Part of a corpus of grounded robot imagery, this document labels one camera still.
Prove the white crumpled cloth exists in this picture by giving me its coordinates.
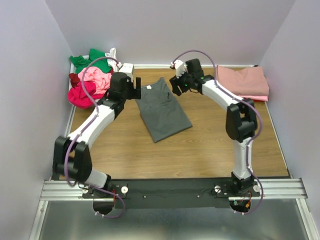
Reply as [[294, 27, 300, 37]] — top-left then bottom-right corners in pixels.
[[104, 47, 117, 71]]

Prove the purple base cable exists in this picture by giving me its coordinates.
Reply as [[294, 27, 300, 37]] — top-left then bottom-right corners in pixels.
[[89, 184, 126, 219], [233, 174, 264, 216]]

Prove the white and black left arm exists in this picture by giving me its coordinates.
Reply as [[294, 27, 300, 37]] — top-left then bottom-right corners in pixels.
[[52, 72, 141, 194]]

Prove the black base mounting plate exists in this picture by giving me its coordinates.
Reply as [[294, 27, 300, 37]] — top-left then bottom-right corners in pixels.
[[82, 177, 261, 210]]

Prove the magenta crumpled shirt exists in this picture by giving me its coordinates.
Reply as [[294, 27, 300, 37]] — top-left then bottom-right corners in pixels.
[[67, 81, 107, 109]]

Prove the white laundry basket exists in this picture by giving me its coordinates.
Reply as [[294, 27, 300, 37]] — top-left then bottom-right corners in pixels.
[[68, 51, 120, 109]]

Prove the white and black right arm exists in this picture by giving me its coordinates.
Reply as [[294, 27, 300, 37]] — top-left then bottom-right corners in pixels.
[[169, 58, 258, 194]]

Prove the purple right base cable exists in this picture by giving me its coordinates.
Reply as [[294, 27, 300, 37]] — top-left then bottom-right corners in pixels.
[[233, 174, 264, 216]]

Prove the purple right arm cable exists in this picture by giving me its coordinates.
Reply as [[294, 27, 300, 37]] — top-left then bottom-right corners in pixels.
[[172, 50, 264, 181]]

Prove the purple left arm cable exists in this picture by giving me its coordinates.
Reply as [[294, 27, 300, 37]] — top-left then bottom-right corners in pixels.
[[63, 56, 121, 187]]

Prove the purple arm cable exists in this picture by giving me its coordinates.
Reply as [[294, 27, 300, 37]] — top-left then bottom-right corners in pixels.
[[172, 50, 264, 181], [63, 56, 121, 187]]

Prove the dark red crumpled shirt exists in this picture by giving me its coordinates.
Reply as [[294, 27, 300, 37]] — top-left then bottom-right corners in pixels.
[[68, 73, 81, 88]]

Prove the red folded shirt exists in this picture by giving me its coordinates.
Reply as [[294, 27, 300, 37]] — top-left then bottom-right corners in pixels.
[[253, 99, 265, 103]]

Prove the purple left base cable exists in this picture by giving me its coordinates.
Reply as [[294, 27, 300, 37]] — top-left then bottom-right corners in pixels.
[[89, 184, 126, 219]]

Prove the dusty pink folded shirt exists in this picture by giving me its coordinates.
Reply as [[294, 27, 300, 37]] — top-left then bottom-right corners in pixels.
[[217, 65, 269, 97]]

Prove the dark grey t shirt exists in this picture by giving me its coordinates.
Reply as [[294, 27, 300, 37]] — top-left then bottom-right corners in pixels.
[[135, 77, 193, 143]]

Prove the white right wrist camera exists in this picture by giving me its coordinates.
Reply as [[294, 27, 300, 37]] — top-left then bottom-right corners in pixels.
[[170, 59, 187, 78]]

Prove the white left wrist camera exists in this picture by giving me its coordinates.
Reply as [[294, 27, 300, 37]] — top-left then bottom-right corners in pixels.
[[118, 63, 134, 80]]

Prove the green crumpled shirt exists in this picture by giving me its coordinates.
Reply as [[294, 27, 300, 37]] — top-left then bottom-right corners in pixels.
[[69, 48, 111, 74]]

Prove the aluminium frame rail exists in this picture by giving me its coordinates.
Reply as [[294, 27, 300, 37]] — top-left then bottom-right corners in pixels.
[[39, 178, 87, 201]]

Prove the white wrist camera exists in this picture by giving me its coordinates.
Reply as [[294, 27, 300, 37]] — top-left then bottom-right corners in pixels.
[[118, 63, 134, 80], [170, 59, 187, 78]]

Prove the pink crumpled shirt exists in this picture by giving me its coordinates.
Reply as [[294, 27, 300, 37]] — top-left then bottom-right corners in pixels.
[[77, 66, 112, 95]]

